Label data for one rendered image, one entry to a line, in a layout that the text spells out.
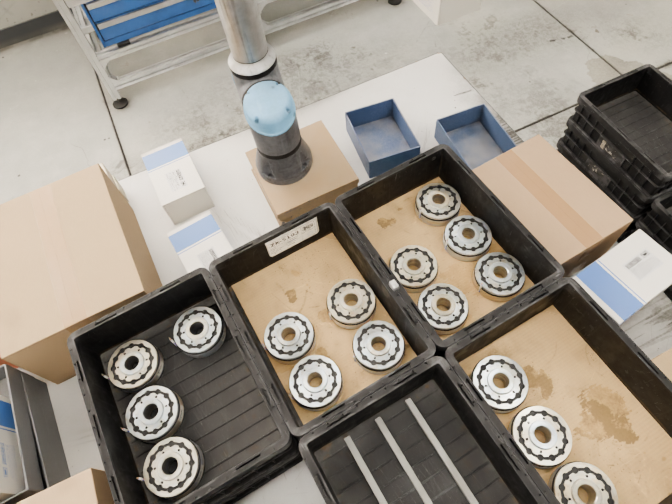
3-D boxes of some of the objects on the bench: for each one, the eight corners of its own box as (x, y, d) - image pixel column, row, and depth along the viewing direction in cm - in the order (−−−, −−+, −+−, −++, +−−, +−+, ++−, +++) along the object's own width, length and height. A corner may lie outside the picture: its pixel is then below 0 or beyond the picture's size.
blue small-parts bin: (346, 129, 148) (344, 112, 141) (392, 115, 149) (393, 97, 143) (369, 178, 138) (369, 162, 132) (419, 163, 139) (421, 146, 133)
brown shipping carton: (456, 211, 130) (466, 172, 117) (522, 174, 135) (538, 133, 121) (534, 298, 117) (555, 267, 103) (604, 255, 121) (634, 219, 107)
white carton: (153, 175, 144) (140, 154, 136) (191, 158, 146) (180, 137, 139) (174, 224, 135) (161, 206, 127) (214, 206, 137) (205, 186, 129)
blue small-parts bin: (433, 136, 144) (436, 119, 138) (479, 120, 145) (484, 102, 139) (466, 187, 134) (471, 170, 128) (515, 169, 136) (522, 152, 130)
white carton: (178, 251, 131) (166, 233, 123) (218, 229, 133) (209, 210, 125) (210, 309, 122) (198, 293, 114) (252, 284, 124) (244, 267, 116)
